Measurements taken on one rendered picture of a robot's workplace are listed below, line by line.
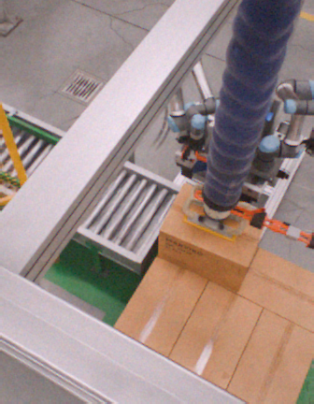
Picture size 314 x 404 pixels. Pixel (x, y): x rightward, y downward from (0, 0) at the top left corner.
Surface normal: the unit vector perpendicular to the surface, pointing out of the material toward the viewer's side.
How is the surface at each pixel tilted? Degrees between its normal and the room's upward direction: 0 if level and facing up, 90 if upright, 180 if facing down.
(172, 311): 0
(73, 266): 0
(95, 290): 0
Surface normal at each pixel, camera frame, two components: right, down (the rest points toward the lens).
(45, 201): 0.02, -0.53
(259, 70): 0.09, 0.72
